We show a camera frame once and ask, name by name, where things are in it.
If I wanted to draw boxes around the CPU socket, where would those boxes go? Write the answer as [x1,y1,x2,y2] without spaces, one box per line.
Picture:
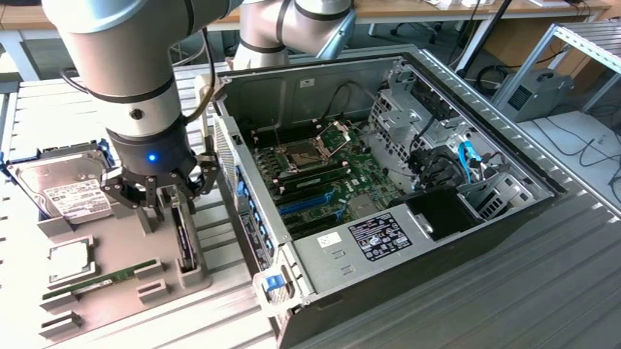
[279,143,324,174]

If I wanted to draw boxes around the office chair base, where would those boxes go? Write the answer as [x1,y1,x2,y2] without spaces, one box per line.
[390,20,445,45]

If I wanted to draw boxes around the grey power supply unit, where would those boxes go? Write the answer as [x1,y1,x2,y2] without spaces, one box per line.
[290,203,438,295]

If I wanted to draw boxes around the black connector cable bundle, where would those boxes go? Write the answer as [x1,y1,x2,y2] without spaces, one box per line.
[406,145,486,192]

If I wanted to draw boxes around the open PC case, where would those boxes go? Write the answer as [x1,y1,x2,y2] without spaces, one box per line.
[194,43,571,349]

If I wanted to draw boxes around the coiled cable on floor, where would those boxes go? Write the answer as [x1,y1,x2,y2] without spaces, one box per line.
[474,64,506,92]

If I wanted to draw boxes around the green Dell motherboard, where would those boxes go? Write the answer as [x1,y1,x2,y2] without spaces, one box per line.
[247,121,409,241]

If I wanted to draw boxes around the metal drive cage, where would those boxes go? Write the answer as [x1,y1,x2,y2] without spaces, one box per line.
[366,57,486,190]

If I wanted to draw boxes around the grey parts rack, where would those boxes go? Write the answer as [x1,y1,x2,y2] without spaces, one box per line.
[36,161,215,345]

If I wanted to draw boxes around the metal socket cover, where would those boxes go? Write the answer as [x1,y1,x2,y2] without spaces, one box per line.
[314,121,352,156]

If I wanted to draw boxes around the black cables on white table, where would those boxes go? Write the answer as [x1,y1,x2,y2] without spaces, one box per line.
[530,116,621,172]

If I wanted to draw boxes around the green RAM stick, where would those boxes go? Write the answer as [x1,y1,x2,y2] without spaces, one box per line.
[41,258,160,301]

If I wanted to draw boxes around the long black wire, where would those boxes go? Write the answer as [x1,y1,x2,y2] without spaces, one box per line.
[324,81,380,123]

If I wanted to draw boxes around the metal disk bay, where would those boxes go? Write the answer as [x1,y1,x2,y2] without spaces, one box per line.
[455,172,534,223]

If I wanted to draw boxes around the blue expansion slot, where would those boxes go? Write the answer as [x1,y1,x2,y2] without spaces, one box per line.
[279,196,327,216]

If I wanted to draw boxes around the blue SATA wire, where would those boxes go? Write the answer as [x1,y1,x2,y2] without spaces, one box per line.
[455,140,479,185]

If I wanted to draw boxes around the grey machine with black handle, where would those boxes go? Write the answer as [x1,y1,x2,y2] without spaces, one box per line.
[503,68,577,124]

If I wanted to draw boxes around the black stand pole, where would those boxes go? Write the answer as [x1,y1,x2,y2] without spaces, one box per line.
[454,0,515,79]

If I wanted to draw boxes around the silver chipset heatsink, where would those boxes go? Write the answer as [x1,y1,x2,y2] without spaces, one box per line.
[347,194,382,219]

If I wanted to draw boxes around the hard disk with blue carrier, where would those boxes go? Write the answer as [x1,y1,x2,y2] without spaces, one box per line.
[0,140,123,225]

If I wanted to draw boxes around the thin socket locking lever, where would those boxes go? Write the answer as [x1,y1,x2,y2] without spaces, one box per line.
[271,119,286,151]

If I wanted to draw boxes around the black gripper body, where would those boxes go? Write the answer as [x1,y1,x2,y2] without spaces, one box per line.
[104,119,198,182]

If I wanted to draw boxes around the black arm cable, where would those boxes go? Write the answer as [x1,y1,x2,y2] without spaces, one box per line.
[57,27,219,123]

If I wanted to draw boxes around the graphics card with metal bracket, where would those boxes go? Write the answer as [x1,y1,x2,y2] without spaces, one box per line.
[157,183,200,273]

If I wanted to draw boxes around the installed RAM stick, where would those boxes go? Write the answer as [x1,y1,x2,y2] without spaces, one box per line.
[280,174,351,193]

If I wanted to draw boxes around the silver CPU chip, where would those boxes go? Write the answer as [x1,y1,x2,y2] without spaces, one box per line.
[48,242,96,284]

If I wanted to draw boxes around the aluminium frame table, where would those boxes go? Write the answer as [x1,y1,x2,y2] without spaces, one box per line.
[490,20,621,113]

